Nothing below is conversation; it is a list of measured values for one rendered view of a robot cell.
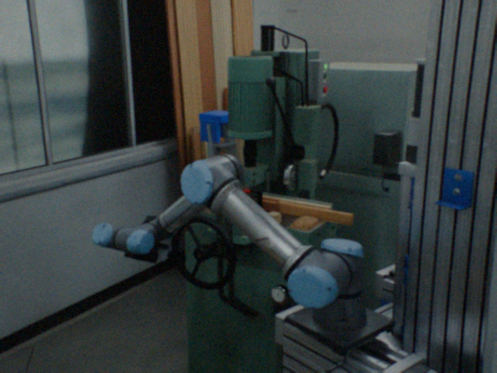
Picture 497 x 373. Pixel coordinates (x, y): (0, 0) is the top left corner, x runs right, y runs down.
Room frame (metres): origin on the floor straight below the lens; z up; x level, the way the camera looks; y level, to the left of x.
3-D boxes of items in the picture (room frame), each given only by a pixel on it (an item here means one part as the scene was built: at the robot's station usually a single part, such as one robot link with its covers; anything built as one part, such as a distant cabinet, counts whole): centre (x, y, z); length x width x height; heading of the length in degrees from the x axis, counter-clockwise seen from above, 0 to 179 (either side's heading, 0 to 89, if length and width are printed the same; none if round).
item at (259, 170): (2.38, 0.00, 1.03); 0.14 x 0.07 x 0.09; 149
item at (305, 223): (2.14, -0.20, 0.91); 0.12 x 0.09 x 0.03; 149
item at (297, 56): (2.62, -0.14, 1.16); 0.22 x 0.22 x 0.72; 59
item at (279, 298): (2.05, -0.11, 0.65); 0.06 x 0.04 x 0.08; 59
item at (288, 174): (2.41, -0.17, 1.02); 0.12 x 0.03 x 0.12; 149
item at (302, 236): (2.25, 0.02, 0.87); 0.61 x 0.30 x 0.06; 59
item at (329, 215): (2.29, -0.12, 0.92); 0.59 x 0.02 x 0.04; 59
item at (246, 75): (2.36, 0.01, 1.35); 0.18 x 0.18 x 0.31
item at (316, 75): (2.57, -0.28, 1.40); 0.10 x 0.06 x 0.16; 149
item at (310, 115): (2.47, -0.23, 1.23); 0.09 x 0.08 x 0.15; 149
